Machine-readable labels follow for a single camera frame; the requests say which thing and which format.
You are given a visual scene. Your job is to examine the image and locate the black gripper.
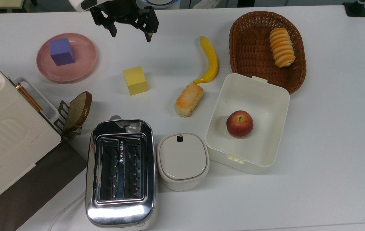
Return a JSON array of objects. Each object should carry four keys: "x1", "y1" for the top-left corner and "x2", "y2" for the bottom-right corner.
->
[{"x1": 89, "y1": 0, "x2": 159, "y2": 43}]

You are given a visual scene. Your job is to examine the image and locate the purple cube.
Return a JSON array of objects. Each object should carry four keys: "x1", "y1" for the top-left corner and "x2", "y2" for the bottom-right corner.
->
[{"x1": 49, "y1": 38, "x2": 75, "y2": 66}]

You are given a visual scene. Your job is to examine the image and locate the yellow cube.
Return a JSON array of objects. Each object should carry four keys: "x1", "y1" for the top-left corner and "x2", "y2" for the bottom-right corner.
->
[{"x1": 123, "y1": 66, "x2": 149, "y2": 96}]

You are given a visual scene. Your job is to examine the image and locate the pink plate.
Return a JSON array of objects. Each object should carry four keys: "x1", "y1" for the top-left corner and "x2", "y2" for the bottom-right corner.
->
[{"x1": 36, "y1": 33, "x2": 98, "y2": 84}]

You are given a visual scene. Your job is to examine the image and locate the yellow banana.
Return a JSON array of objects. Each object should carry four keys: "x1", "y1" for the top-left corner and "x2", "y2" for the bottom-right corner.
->
[{"x1": 193, "y1": 36, "x2": 219, "y2": 84}]

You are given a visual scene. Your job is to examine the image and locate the golden bread roll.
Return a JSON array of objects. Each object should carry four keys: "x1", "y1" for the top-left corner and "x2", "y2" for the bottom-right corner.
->
[{"x1": 174, "y1": 83, "x2": 204, "y2": 118}]

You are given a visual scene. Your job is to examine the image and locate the brown bread slice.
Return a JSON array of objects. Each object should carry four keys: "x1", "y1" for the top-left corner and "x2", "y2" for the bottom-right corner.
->
[{"x1": 62, "y1": 91, "x2": 93, "y2": 132}]

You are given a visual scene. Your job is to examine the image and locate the metal toast rack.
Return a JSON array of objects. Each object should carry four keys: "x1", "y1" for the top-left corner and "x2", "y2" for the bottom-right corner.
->
[{"x1": 54, "y1": 100, "x2": 83, "y2": 139}]

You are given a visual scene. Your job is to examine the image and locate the brown wicker basket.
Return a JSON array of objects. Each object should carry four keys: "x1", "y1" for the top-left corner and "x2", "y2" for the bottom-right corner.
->
[{"x1": 229, "y1": 11, "x2": 307, "y2": 95}]

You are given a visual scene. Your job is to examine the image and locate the white plastic box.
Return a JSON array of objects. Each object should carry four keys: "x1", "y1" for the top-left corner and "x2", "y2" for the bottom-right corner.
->
[{"x1": 204, "y1": 73, "x2": 290, "y2": 175}]

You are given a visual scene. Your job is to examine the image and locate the white lidded canister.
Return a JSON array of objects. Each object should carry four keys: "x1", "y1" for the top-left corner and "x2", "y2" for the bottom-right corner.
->
[{"x1": 157, "y1": 132, "x2": 210, "y2": 192}]

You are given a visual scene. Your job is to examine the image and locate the striped orange bread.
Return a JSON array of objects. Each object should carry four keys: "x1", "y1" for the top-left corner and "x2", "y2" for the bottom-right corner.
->
[{"x1": 269, "y1": 28, "x2": 296, "y2": 68}]

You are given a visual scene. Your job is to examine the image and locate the cream toy oven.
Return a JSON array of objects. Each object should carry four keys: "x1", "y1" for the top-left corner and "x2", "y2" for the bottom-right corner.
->
[{"x1": 0, "y1": 48, "x2": 62, "y2": 210}]

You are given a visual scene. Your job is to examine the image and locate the silver two-slot toaster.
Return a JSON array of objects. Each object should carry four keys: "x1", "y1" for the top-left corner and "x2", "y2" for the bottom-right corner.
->
[{"x1": 85, "y1": 115, "x2": 157, "y2": 231}]

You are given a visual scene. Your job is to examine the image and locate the white toaster cable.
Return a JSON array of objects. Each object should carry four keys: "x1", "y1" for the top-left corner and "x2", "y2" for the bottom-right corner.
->
[{"x1": 47, "y1": 191, "x2": 87, "y2": 231}]

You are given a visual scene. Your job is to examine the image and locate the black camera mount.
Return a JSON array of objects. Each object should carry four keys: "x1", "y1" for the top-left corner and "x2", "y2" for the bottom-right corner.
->
[{"x1": 343, "y1": 0, "x2": 365, "y2": 17}]

